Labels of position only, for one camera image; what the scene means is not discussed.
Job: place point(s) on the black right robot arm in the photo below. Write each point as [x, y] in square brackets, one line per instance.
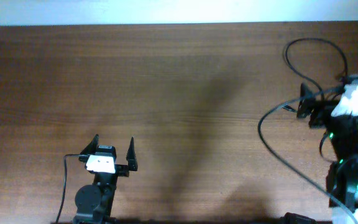
[340, 120]

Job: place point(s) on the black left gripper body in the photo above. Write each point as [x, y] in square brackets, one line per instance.
[122, 170]

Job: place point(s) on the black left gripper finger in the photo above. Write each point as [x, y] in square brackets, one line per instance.
[132, 164]
[90, 149]

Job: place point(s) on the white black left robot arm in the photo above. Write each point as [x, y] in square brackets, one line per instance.
[94, 201]

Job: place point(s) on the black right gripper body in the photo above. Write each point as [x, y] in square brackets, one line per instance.
[317, 115]

